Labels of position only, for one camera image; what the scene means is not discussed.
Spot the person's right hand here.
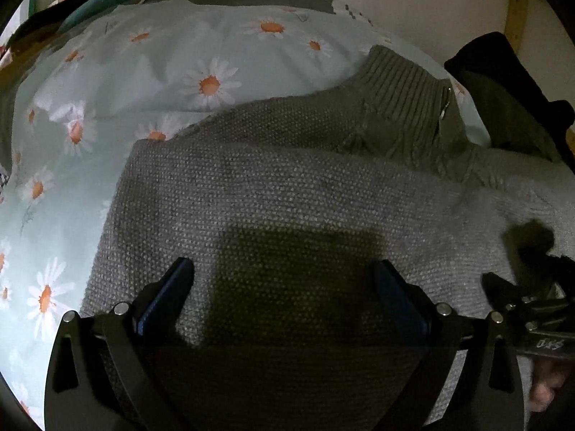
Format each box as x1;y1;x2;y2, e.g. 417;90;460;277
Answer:
528;361;572;414

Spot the daisy print bed sheet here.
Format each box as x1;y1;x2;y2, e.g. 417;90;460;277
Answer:
0;0;490;427

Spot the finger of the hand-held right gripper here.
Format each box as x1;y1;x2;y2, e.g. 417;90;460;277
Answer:
482;272;523;311

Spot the olive green garment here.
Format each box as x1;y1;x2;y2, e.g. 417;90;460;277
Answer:
458;68;563;163

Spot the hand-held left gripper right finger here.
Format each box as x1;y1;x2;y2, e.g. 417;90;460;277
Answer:
374;259;526;431

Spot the black garment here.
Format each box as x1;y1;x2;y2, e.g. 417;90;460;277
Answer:
444;31;575;162

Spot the grey knit sweater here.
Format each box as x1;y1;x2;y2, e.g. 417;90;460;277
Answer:
80;45;575;431

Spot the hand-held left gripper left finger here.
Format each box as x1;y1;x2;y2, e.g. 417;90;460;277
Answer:
45;257;195;431

